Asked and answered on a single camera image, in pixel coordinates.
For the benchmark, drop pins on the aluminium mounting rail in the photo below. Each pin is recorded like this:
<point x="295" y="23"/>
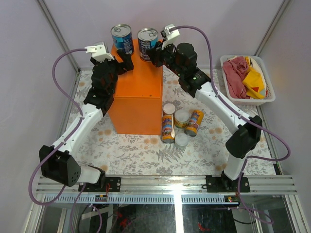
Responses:
<point x="259" y="184"/>

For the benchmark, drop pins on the upright yellow can white lid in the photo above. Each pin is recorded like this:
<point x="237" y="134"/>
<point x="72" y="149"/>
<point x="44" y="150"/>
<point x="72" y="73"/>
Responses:
<point x="181" y="118"/>

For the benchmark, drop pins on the yellow porridge can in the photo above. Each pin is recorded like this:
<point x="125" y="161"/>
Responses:
<point x="194" y="123"/>

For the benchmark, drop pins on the orange wooden box shelf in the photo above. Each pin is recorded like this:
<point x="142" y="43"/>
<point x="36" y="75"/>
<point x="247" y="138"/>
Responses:
<point x="138" y="98"/>

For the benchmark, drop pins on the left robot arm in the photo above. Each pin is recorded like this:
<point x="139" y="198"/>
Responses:
<point x="58" y="162"/>

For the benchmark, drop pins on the blue tin can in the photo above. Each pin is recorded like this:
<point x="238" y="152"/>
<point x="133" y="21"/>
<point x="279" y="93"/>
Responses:
<point x="147" y="38"/>
<point x="122" y="38"/>

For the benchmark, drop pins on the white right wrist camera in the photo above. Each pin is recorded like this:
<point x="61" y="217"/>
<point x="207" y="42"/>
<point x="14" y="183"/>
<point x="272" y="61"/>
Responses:
<point x="169" y="35"/>

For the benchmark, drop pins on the white plastic basket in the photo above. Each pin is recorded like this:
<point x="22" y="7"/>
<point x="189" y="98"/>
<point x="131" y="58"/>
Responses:
<point x="270" y="95"/>

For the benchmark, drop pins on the lying yellow can with spoon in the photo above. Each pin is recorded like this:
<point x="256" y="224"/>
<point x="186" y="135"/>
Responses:
<point x="167" y="129"/>

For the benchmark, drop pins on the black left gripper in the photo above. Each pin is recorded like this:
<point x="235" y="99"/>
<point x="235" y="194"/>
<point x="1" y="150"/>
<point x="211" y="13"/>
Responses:
<point x="125" y="58"/>

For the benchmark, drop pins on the rear can white lid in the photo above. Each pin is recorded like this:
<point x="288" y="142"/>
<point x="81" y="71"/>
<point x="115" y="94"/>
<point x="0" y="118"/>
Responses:
<point x="169" y="109"/>

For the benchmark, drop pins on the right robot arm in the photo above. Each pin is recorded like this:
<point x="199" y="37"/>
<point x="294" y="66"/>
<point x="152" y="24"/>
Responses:
<point x="245" y="135"/>

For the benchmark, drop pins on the yellow cloth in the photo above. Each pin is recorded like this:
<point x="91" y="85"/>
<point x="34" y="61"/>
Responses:
<point x="254" y="81"/>

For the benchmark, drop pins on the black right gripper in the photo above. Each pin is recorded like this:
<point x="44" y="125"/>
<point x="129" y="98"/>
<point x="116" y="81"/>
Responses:
<point x="156" y="53"/>

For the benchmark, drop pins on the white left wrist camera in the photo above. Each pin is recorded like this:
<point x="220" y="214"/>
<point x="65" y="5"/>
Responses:
<point x="99" y="52"/>

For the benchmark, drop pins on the pink cloth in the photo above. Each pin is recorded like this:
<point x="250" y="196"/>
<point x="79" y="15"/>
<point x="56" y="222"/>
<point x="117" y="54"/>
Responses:
<point x="235" y="72"/>

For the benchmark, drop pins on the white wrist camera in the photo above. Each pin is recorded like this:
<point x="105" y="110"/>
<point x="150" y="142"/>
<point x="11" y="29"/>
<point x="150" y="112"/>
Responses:
<point x="99" y="52"/>
<point x="169" y="35"/>

